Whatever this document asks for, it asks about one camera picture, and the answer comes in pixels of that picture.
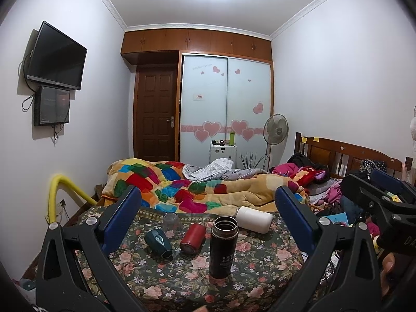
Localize black thermos cup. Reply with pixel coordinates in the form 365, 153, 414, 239
209, 216, 239, 279

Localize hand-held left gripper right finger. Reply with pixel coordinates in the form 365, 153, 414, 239
269, 185, 382, 312

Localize colourful patchwork blanket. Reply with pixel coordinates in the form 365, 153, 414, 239
101, 158, 309, 213

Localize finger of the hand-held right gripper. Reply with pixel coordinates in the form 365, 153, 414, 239
370, 168, 416, 209
340, 174, 406, 232

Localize black bag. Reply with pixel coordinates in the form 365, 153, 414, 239
288, 152, 313, 170

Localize small white appliance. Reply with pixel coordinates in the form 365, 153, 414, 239
210, 144, 238, 164

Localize brown wooden door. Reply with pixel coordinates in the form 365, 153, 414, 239
133, 65, 179, 162

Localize grey white bed sheet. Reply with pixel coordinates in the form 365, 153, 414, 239
182, 158, 267, 183

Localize white sliding wardrobe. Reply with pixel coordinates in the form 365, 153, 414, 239
178, 52, 272, 173

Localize blue card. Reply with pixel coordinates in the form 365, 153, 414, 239
325, 212, 348, 227

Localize white bottle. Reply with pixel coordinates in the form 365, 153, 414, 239
235, 206, 274, 234

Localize black television cable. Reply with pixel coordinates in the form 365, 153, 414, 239
18, 50, 37, 114

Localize wooden bed headboard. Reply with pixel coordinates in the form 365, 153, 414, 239
295, 132, 404, 180

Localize red cup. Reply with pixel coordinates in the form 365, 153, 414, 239
180, 222, 207, 255

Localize teal cup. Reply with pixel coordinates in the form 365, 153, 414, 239
144, 229, 176, 262

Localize red plush toy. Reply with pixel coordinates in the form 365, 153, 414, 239
289, 166, 329, 186

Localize black wall television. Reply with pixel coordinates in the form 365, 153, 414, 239
26, 21, 88, 91

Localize clear glass cup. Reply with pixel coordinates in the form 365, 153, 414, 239
162, 213, 183, 238

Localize yellow foam tube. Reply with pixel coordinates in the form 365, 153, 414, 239
48, 175, 98, 225

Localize wooden overhead cabinet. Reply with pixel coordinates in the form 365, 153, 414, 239
121, 29, 273, 66

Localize person's right hand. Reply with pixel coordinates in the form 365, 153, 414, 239
380, 253, 396, 298

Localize small black wall monitor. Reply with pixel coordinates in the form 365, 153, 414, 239
33, 85, 71, 127

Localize dark spiky plant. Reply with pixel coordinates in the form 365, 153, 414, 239
239, 151, 265, 171

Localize standing fan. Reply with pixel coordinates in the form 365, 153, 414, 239
263, 114, 289, 173

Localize black dotted cloth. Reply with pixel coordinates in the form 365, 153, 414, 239
359, 159, 388, 173

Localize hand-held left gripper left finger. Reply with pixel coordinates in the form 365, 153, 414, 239
35, 185, 150, 312

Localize pink garment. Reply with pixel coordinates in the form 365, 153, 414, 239
271, 163, 298, 176

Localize pile of pink clothes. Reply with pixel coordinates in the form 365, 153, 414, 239
309, 179, 346, 212

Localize floral tablecloth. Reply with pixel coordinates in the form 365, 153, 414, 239
68, 206, 329, 312

